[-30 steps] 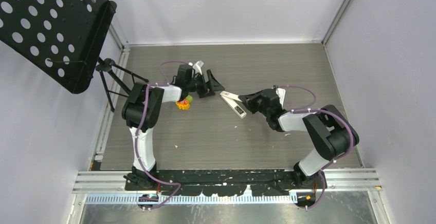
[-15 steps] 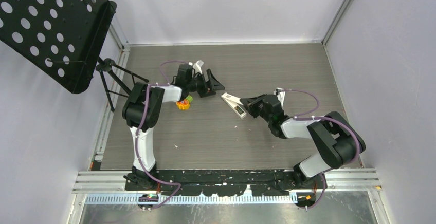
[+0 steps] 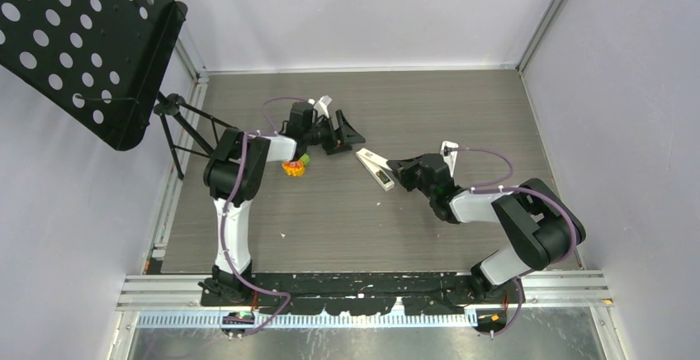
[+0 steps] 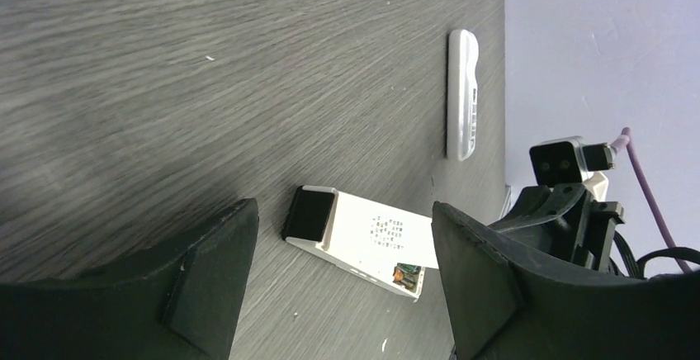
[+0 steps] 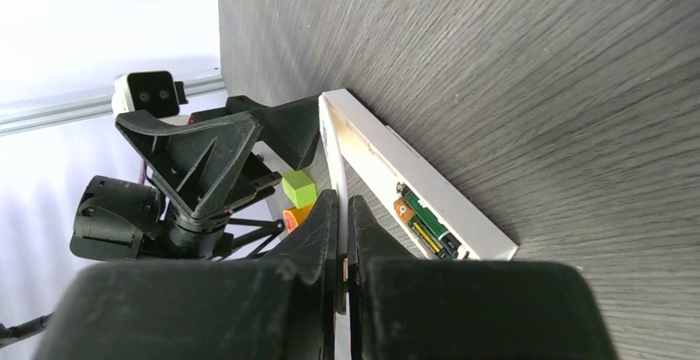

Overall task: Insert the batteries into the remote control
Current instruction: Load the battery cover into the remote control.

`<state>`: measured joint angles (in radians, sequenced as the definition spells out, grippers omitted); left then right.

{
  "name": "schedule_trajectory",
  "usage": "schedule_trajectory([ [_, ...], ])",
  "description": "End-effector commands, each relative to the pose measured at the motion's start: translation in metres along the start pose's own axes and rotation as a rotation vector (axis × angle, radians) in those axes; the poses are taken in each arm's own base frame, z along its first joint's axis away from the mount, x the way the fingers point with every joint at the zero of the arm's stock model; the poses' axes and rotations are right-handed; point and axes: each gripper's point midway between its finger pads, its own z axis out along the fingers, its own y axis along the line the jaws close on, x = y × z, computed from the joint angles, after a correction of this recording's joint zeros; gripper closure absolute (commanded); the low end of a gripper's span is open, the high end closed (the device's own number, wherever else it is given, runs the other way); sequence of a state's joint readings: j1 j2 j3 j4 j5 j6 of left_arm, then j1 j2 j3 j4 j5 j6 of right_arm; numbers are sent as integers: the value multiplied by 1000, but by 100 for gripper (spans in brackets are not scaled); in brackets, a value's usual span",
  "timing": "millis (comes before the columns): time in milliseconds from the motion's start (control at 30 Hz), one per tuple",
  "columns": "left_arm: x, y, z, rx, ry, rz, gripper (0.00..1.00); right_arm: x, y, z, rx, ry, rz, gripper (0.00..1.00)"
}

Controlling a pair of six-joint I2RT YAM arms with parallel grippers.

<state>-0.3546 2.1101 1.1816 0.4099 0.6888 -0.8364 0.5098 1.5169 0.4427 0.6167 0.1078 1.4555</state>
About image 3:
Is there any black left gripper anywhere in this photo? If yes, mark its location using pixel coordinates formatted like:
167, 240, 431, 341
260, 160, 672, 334
305, 111, 365, 155

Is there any white remote control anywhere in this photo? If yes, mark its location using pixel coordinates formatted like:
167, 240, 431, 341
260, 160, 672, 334
356, 148, 395, 192
440, 140, 459, 177

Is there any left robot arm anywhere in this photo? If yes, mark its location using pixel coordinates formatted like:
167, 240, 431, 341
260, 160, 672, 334
199, 97, 366, 306

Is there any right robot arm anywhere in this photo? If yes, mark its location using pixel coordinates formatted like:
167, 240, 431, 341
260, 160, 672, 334
386, 145, 585, 303

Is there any yellow orange toy block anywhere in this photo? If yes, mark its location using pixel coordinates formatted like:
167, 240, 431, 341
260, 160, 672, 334
282, 160, 305, 177

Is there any black music stand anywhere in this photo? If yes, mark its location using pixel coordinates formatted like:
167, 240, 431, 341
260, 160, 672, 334
0, 0, 240, 181

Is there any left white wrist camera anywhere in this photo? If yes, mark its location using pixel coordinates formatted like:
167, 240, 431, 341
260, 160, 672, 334
307, 95, 333, 120

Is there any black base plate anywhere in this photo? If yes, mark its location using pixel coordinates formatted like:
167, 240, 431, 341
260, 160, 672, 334
198, 272, 518, 316

